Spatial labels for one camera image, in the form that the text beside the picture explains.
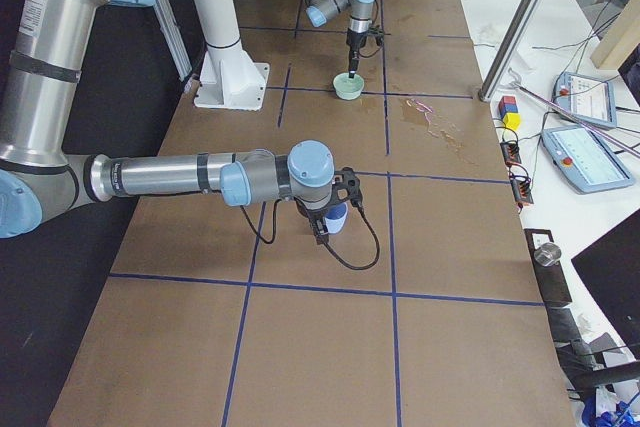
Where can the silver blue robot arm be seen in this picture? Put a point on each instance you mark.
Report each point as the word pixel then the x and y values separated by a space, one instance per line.
pixel 39 182
pixel 360 28

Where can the far teach pendant tablet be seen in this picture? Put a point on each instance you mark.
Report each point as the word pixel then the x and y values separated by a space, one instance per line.
pixel 586 97

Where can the mint green bowl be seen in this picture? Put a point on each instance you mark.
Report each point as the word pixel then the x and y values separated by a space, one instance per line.
pixel 347 87

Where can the light blue plastic cup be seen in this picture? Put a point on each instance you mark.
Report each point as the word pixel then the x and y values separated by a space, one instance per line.
pixel 335 218

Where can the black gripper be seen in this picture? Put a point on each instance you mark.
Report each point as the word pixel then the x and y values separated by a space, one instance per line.
pixel 312 217
pixel 354 42

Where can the black orange connector lower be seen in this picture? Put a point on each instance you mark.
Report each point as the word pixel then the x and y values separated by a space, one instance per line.
pixel 521 188

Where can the aluminium frame post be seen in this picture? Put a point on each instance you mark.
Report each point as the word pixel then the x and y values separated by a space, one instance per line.
pixel 507 48

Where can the red blue yellow cube block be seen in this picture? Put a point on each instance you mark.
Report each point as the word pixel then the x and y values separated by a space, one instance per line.
pixel 509 113

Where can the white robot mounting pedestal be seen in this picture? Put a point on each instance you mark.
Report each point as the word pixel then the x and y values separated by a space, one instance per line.
pixel 229 78

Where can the black orange connector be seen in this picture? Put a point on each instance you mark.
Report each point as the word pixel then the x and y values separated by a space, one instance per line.
pixel 521 188
pixel 511 153

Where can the wooden board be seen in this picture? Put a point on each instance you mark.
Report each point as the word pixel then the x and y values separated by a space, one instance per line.
pixel 620 40

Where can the near teach pendant tablet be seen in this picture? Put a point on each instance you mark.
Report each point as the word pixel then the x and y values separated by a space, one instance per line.
pixel 584 159

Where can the black computer monitor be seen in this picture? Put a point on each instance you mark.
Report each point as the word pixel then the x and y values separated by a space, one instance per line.
pixel 609 269

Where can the teach pendant tablet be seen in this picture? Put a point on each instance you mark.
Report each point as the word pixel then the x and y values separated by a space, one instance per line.
pixel 584 159
pixel 586 97

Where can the black orange connector upper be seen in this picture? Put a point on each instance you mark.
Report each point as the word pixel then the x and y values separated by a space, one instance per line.
pixel 511 153

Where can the steel cylinder weight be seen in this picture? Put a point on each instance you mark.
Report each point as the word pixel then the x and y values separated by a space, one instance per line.
pixel 547 254

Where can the black table clamp plate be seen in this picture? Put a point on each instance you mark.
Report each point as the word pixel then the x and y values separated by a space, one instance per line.
pixel 551 280

